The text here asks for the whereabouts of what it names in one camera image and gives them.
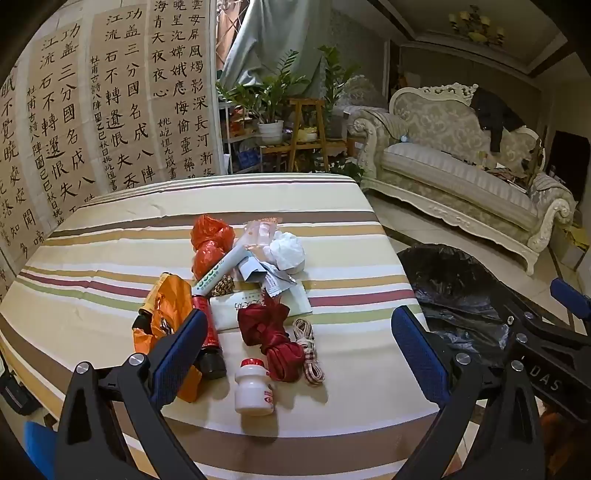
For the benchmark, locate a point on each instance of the red knotted plastic bag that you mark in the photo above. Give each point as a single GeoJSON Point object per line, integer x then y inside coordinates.
{"type": "Point", "coordinates": [207, 240]}

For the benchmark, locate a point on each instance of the silver snack wrapper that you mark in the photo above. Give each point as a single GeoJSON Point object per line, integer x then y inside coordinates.
{"type": "Point", "coordinates": [277, 279]}

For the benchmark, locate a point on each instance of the white tissue ball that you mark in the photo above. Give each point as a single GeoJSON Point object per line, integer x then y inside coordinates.
{"type": "Point", "coordinates": [286, 254]}

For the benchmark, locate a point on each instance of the silver blue tube wrapper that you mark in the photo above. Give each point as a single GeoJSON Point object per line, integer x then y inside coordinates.
{"type": "Point", "coordinates": [249, 267]}

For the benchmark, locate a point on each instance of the red white twine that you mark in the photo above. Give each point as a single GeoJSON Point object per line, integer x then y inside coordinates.
{"type": "Point", "coordinates": [307, 350]}

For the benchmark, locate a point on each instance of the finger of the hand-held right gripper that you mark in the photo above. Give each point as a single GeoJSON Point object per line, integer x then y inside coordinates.
{"type": "Point", "coordinates": [510, 311]}
{"type": "Point", "coordinates": [570, 297]}

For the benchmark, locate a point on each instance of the dark cabinet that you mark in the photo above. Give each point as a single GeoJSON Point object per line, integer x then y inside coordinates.
{"type": "Point", "coordinates": [572, 157]}

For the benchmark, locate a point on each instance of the cream carved sofa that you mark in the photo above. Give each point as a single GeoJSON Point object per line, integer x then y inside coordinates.
{"type": "Point", "coordinates": [438, 166]}

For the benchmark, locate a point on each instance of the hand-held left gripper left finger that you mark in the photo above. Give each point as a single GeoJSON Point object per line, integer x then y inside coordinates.
{"type": "Point", "coordinates": [180, 350]}

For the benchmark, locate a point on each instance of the clear packet orange print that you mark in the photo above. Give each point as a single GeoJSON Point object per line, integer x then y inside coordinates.
{"type": "Point", "coordinates": [258, 233]}

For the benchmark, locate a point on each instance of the blue plastic crate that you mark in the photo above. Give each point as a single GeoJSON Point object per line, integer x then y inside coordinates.
{"type": "Point", "coordinates": [244, 159]}

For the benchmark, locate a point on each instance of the white metal shelf rack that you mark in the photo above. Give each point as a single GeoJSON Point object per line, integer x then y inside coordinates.
{"type": "Point", "coordinates": [226, 138]}

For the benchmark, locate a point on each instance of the brown patterned pouch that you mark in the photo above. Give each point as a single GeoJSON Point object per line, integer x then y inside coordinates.
{"type": "Point", "coordinates": [222, 285]}

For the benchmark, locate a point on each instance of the white paper envelope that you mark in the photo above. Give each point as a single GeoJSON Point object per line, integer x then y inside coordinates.
{"type": "Point", "coordinates": [235, 311]}

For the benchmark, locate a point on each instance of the white flower pot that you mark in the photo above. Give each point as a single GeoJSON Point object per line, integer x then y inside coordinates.
{"type": "Point", "coordinates": [271, 133]}

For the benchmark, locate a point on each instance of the cardboard box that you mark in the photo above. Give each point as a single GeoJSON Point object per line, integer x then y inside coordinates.
{"type": "Point", "coordinates": [570, 249]}

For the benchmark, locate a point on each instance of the small green floor plant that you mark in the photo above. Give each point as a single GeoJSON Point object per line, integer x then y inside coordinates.
{"type": "Point", "coordinates": [344, 168]}

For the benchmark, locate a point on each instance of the yellow plant pot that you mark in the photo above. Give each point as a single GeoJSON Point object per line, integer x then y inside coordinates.
{"type": "Point", "coordinates": [307, 134]}

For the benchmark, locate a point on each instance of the grey lace cloth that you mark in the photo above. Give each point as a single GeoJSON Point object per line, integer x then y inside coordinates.
{"type": "Point", "coordinates": [364, 97]}

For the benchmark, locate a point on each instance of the grey green curtain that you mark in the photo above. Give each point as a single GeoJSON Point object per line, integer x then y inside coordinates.
{"type": "Point", "coordinates": [295, 32]}

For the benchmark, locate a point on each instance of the gold chandelier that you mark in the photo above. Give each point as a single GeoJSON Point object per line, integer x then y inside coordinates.
{"type": "Point", "coordinates": [475, 25]}

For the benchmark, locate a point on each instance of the black bag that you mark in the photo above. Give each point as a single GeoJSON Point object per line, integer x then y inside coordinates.
{"type": "Point", "coordinates": [18, 394]}

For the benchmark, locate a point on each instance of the black garment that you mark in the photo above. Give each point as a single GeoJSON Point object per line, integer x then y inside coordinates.
{"type": "Point", "coordinates": [494, 113]}

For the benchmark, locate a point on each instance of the blue plastic object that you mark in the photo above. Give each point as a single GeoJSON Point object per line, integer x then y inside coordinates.
{"type": "Point", "coordinates": [39, 441]}

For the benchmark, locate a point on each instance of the white green paper tube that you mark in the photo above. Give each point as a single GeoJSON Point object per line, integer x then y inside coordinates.
{"type": "Point", "coordinates": [221, 270]}

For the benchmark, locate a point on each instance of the black bag lined trash bin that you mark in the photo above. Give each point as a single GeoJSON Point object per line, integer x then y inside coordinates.
{"type": "Point", "coordinates": [443, 286]}

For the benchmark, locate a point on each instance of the tall green plant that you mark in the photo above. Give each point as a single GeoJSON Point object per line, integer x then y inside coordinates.
{"type": "Point", "coordinates": [339, 78]}

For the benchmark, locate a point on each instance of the calligraphy paper sheet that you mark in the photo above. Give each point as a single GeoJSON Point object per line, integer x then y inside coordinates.
{"type": "Point", "coordinates": [122, 106]}
{"type": "Point", "coordinates": [60, 129]}
{"type": "Point", "coordinates": [18, 184]}
{"type": "Point", "coordinates": [184, 92]}

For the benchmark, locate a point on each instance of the red foil black bottle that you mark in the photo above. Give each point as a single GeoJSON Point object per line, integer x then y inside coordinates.
{"type": "Point", "coordinates": [207, 332]}

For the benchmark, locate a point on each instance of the wooden plant stand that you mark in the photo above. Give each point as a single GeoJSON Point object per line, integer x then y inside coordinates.
{"type": "Point", "coordinates": [307, 104]}

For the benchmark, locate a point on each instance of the pile of papers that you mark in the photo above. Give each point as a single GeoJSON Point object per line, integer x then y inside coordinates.
{"type": "Point", "coordinates": [508, 175]}

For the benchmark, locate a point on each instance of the white drink bottle red cap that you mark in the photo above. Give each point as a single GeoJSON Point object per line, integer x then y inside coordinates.
{"type": "Point", "coordinates": [251, 387]}

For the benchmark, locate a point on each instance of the dark red ribbon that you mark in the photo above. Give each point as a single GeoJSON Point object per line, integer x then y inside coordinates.
{"type": "Point", "coordinates": [272, 332]}

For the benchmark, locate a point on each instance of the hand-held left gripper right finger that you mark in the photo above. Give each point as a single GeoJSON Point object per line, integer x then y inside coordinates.
{"type": "Point", "coordinates": [420, 355]}

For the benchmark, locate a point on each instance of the green leafy potted plant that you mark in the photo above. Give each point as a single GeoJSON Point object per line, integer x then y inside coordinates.
{"type": "Point", "coordinates": [265, 92]}

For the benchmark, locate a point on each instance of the person's right forearm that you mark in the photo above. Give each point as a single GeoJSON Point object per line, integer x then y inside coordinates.
{"type": "Point", "coordinates": [556, 429]}

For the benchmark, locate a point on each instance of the orange plastic bag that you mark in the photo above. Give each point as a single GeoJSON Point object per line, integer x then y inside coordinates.
{"type": "Point", "coordinates": [173, 300]}

